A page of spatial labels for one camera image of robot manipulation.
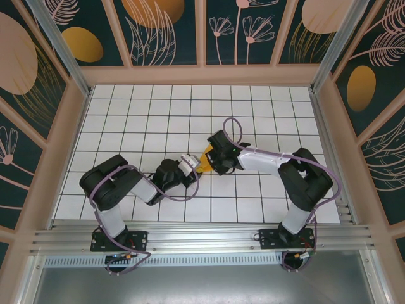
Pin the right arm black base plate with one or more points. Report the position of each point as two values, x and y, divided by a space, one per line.
269 240

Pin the small board with orange connector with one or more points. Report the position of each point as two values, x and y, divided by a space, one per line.
126 256
303 255

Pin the grey metal sheet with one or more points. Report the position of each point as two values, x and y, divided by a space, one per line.
202 285

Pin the aluminium corner post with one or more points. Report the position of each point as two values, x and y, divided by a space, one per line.
338 47
64 47

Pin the aluminium frame bar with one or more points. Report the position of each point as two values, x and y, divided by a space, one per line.
376 278
27 282

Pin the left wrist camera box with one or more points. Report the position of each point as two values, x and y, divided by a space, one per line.
189 163

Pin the long aluminium mounting rail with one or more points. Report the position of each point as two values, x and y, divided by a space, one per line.
202 236

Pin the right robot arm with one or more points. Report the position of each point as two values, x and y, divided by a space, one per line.
307 180

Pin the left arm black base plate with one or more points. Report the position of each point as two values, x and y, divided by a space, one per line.
139 240

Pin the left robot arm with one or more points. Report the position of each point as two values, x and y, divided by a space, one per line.
107 183

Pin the orange square paper sheet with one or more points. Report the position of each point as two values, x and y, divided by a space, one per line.
205 168

